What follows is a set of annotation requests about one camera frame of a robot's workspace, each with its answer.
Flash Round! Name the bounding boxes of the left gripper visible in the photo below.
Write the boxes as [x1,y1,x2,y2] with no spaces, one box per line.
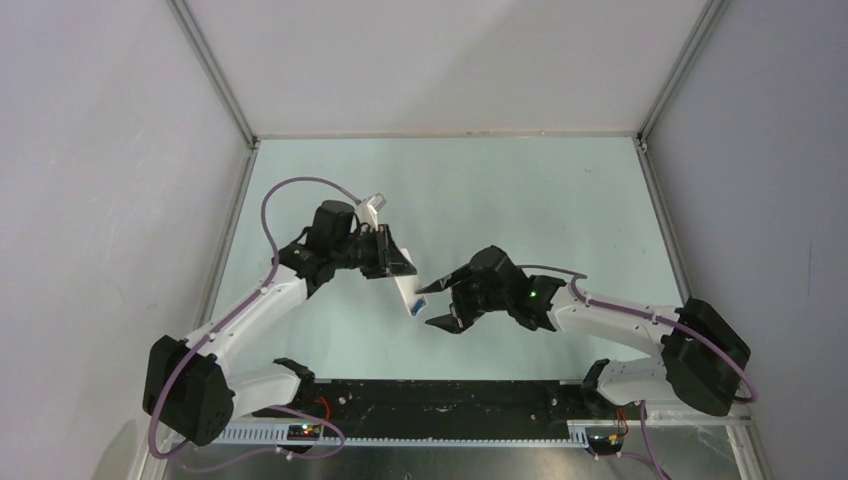
[332,224,416,280]

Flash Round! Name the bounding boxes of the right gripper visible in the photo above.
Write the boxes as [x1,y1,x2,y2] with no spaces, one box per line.
[420,264,511,333]

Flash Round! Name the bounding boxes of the white remote control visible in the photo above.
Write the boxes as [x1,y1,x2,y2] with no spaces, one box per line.
[393,275,427,317]

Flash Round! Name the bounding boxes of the blue battery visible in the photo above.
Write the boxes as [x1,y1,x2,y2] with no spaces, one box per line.
[410,299,427,316]

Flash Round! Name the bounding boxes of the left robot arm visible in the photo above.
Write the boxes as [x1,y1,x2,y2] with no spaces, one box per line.
[142,194,426,446]

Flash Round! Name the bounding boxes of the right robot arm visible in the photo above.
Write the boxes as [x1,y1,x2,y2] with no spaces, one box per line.
[415,246,759,418]

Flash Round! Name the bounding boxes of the left controller board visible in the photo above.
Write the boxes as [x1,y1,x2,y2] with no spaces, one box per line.
[286,424,322,442]

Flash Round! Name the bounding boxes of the controller board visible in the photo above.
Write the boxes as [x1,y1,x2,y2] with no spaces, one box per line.
[588,433,623,449]
[286,424,322,442]

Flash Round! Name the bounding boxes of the right controller board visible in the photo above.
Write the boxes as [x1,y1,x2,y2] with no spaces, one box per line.
[588,433,623,449]

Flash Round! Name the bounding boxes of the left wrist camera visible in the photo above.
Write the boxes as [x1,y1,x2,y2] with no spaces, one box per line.
[354,193,386,233]

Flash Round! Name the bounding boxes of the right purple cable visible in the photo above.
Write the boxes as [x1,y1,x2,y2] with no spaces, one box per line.
[519,264,760,405]

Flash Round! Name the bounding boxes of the purple cable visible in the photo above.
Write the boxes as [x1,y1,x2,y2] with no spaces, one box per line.
[519,264,760,405]
[146,176,362,475]

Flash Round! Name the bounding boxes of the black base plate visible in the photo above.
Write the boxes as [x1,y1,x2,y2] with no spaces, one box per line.
[290,379,617,441]

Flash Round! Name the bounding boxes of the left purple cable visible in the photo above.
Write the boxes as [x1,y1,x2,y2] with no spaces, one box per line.
[146,176,362,475]

